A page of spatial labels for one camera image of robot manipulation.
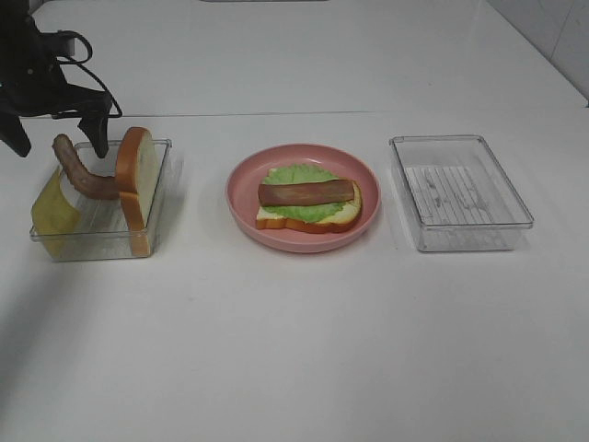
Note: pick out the green lettuce leaf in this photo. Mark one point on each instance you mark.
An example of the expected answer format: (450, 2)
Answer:
(294, 174)

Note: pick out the right clear plastic tray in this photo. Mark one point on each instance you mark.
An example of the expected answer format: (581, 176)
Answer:
(456, 195)

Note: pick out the left clear plastic tray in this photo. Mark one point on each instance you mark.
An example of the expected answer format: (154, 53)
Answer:
(102, 232)

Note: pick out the clear plastic tray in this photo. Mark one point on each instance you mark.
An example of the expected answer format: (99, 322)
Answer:
(456, 195)
(102, 232)

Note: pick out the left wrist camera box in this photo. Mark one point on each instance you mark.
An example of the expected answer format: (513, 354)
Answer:
(61, 43)

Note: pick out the bread slice from tray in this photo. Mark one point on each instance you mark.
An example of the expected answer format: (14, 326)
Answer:
(342, 221)

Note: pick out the bread slice in left tray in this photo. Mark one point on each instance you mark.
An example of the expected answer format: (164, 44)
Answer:
(136, 176)

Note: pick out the yellow cheese slice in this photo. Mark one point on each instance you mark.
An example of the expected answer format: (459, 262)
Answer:
(53, 217)

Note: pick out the curved bacon strip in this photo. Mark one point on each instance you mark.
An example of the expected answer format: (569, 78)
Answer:
(92, 186)

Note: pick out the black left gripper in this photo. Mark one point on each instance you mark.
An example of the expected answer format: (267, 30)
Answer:
(33, 83)

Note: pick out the pink round plate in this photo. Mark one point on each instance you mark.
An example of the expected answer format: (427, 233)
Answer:
(242, 198)

